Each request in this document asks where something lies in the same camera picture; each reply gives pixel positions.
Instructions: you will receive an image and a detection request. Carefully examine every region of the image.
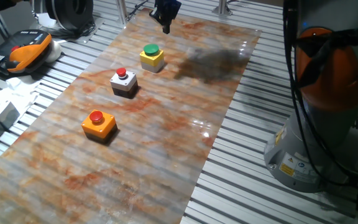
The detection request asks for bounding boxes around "marble pattern glossy mat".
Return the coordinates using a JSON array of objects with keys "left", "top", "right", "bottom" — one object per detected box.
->
[{"left": 0, "top": 7, "right": 262, "bottom": 224}]

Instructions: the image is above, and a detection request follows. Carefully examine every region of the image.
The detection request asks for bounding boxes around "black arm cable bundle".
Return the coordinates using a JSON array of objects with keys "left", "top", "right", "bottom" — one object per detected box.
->
[{"left": 283, "top": 0, "right": 358, "bottom": 187}]

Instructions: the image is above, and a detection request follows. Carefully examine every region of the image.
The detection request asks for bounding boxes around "dark sleeved forearm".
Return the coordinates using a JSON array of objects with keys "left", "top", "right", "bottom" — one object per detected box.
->
[{"left": 0, "top": 0, "right": 27, "bottom": 16}]

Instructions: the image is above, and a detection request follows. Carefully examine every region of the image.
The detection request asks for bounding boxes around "orange box red button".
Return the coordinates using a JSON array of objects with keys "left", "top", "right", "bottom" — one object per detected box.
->
[{"left": 81, "top": 110, "right": 118, "bottom": 144}]

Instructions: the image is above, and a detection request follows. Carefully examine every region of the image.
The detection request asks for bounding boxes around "yellow box green button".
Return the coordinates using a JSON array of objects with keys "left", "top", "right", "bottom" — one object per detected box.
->
[{"left": 139, "top": 44, "right": 165, "bottom": 74}]

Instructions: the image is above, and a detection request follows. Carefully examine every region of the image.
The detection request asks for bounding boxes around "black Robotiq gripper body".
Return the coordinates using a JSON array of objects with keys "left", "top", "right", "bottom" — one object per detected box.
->
[{"left": 155, "top": 0, "right": 182, "bottom": 15}]

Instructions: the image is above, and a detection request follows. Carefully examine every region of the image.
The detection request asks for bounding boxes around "grey black box red button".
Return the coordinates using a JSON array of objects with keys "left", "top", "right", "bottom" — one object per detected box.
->
[{"left": 109, "top": 67, "right": 139, "bottom": 100}]

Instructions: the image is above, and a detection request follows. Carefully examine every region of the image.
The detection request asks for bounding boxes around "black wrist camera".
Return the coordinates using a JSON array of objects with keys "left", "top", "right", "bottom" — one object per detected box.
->
[{"left": 149, "top": 7, "right": 163, "bottom": 23}]

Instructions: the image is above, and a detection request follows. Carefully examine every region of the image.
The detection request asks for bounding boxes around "orange black teach pendant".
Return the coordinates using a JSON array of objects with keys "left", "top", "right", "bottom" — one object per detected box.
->
[{"left": 0, "top": 29, "right": 54, "bottom": 77}]

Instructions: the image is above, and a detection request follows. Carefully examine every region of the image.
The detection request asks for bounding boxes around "white box small green button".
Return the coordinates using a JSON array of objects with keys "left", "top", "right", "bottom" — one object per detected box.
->
[{"left": 0, "top": 98, "right": 21, "bottom": 131}]

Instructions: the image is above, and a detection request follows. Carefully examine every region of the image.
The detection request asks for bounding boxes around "black round reel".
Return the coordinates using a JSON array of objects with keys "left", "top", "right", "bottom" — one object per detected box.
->
[{"left": 32, "top": 0, "right": 94, "bottom": 32}]

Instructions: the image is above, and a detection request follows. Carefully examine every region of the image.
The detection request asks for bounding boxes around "silver aluminium frame beam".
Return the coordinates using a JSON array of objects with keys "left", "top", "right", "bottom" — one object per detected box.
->
[{"left": 211, "top": 0, "right": 233, "bottom": 16}]

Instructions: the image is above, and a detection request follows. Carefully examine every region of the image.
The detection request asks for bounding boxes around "white round object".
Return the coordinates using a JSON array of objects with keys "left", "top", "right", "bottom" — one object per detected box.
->
[{"left": 44, "top": 40, "right": 63, "bottom": 64}]

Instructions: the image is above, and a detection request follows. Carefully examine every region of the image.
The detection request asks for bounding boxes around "silver upright post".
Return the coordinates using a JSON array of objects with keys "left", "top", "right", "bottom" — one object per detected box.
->
[{"left": 115, "top": 0, "right": 129, "bottom": 27}]

